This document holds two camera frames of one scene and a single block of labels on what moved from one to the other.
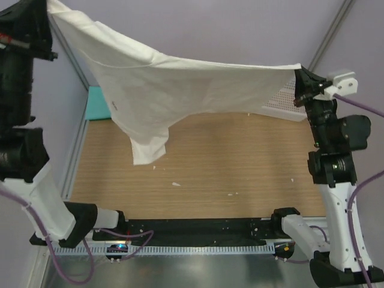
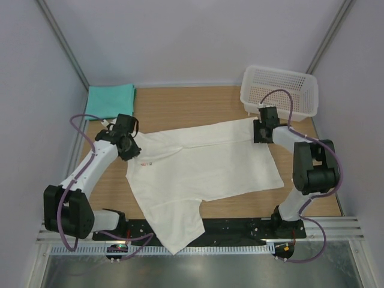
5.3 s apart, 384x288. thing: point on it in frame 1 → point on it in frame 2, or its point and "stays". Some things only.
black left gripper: [26, 26] → [134, 152]
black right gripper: [309, 84] → [257, 137]
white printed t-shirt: [143, 92] → [176, 171]
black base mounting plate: [192, 229] stays
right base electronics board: [284, 249] stays
